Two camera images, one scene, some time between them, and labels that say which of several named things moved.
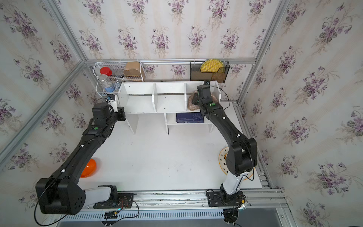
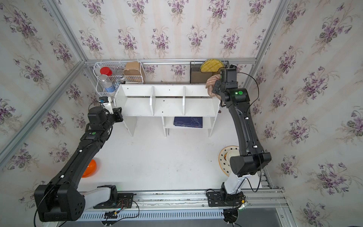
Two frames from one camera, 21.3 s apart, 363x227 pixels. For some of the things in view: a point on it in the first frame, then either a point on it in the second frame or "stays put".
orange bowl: x=90 y=169 stays put
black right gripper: x=195 y=95 to x=215 y=88
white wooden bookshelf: x=174 y=99 stays put
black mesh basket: x=219 y=76 stays put
